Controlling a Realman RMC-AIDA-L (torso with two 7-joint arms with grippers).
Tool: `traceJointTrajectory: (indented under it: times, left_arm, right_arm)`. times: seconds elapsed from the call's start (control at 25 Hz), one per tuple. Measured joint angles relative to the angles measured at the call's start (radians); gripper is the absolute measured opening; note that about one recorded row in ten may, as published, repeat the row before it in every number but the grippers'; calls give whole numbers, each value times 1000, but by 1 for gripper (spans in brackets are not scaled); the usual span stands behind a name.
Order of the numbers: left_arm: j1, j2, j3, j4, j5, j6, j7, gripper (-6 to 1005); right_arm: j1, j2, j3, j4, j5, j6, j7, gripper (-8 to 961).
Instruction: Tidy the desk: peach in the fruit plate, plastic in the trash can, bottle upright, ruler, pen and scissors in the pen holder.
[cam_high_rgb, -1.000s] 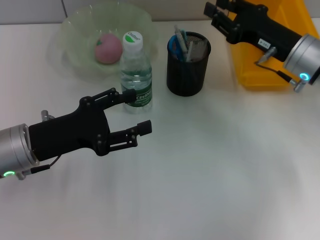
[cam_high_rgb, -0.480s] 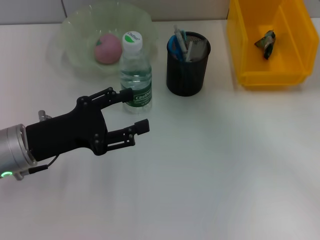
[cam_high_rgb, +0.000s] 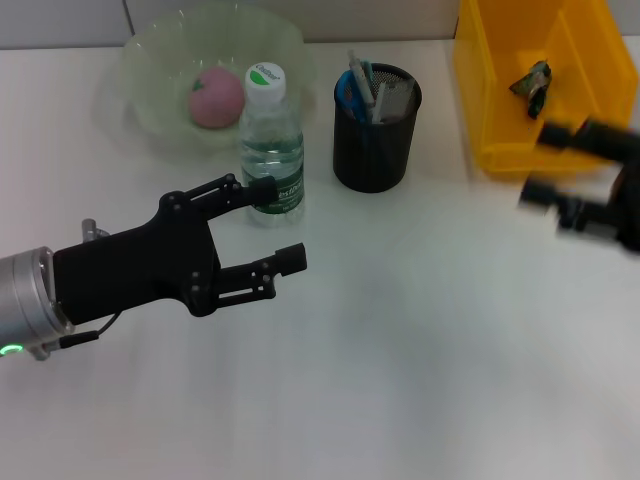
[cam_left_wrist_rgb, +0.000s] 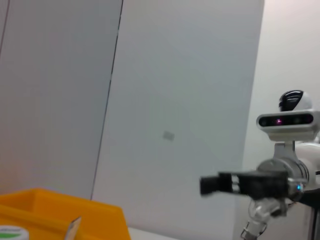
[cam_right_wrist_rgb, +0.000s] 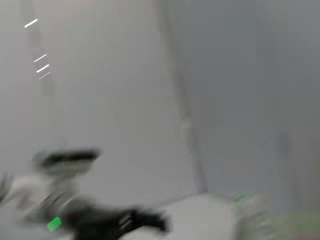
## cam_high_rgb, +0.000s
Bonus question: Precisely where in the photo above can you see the pink toy peach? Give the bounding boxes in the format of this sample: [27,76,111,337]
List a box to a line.
[187,67,247,130]

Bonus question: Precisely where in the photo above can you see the grey clear ballpoint pen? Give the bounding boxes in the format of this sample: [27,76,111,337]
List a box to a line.
[347,49,384,124]

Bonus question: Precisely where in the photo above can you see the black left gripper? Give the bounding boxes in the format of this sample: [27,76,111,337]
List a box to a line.
[52,173,307,326]

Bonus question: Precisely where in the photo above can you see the green plastic wrapper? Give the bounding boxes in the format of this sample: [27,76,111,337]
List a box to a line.
[509,60,554,119]

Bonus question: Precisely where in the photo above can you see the blue scissors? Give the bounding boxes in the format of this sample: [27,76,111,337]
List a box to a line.
[335,62,375,124]

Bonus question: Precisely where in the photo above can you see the yellow plastic bin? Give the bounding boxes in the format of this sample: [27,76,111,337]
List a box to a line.
[453,0,640,181]

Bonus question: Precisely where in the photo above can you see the left gripper cable with plug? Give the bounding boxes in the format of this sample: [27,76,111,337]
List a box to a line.
[58,218,122,351]

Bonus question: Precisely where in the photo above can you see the clear plastic ruler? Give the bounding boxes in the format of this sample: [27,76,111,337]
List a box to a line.
[374,79,419,121]

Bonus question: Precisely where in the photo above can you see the black mesh pen holder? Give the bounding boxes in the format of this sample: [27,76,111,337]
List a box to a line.
[333,62,423,193]

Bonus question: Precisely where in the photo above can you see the clear green-label water bottle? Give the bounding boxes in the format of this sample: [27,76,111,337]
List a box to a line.
[238,62,305,229]

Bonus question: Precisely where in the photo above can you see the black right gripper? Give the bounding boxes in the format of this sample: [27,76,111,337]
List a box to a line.
[519,119,640,256]

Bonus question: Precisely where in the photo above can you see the translucent green plastic bowl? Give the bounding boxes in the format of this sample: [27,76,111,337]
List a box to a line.
[92,4,319,162]

